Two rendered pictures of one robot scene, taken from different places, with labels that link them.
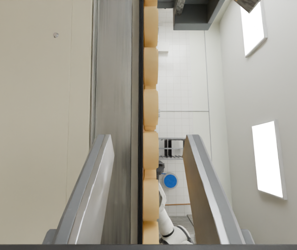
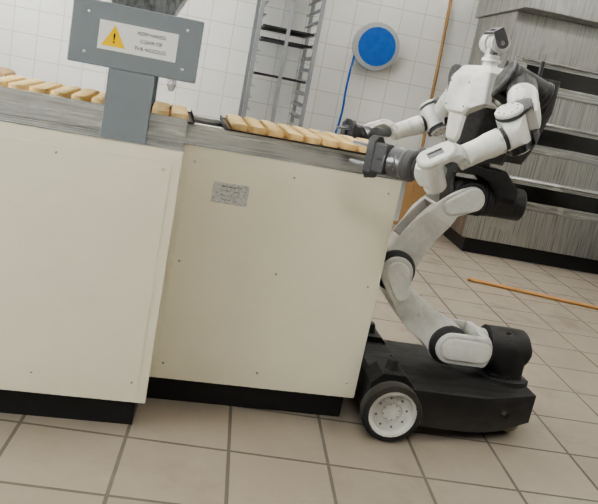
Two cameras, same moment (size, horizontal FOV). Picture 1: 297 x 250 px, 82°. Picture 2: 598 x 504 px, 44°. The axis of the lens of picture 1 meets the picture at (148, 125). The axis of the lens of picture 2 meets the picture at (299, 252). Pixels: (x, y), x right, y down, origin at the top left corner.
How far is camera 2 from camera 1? 2.07 m
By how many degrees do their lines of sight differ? 20
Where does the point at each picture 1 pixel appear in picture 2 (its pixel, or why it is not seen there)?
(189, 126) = not seen: outside the picture
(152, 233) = not seen: hidden behind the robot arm
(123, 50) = (303, 150)
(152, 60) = (314, 140)
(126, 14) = (287, 146)
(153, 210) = not seen: hidden behind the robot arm
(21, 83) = (311, 194)
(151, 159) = (352, 147)
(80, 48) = (301, 168)
